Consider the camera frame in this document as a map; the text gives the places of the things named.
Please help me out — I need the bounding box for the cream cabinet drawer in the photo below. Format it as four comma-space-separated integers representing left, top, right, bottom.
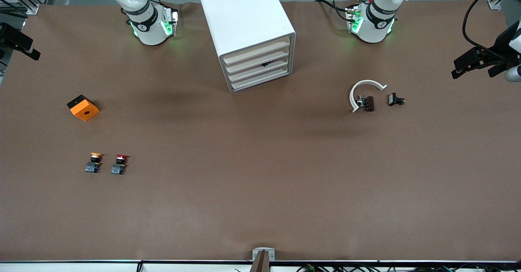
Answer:
227, 58, 290, 83
223, 37, 291, 64
230, 68, 291, 92
225, 48, 291, 74

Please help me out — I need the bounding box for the orange button box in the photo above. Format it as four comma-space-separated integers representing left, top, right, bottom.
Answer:
67, 94, 100, 122

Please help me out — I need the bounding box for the yellow push button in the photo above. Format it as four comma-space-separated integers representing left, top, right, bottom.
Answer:
85, 152, 103, 174

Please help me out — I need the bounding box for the red push button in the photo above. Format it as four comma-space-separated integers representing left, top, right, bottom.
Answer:
111, 154, 130, 175

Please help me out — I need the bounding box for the white drawer cabinet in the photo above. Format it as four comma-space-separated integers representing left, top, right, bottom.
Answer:
197, 0, 296, 93

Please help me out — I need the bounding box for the brown table cover sheet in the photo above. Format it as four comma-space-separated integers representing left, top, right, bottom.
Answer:
0, 0, 521, 262

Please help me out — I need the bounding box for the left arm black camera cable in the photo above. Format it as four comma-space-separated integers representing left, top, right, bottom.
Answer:
462, 0, 521, 59

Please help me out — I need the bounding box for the dark brown switch component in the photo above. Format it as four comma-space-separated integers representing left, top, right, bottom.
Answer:
356, 95, 375, 112

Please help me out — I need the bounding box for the white curved plastic bracket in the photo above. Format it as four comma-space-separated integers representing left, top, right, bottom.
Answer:
349, 79, 387, 113

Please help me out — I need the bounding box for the left arm black base cable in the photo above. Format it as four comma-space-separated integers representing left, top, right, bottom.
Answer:
315, 0, 355, 22

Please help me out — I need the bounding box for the white table edge rail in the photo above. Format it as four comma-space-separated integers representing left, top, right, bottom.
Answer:
0, 260, 521, 272

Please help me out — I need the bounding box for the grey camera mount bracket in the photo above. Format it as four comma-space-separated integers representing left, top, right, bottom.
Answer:
252, 247, 276, 272

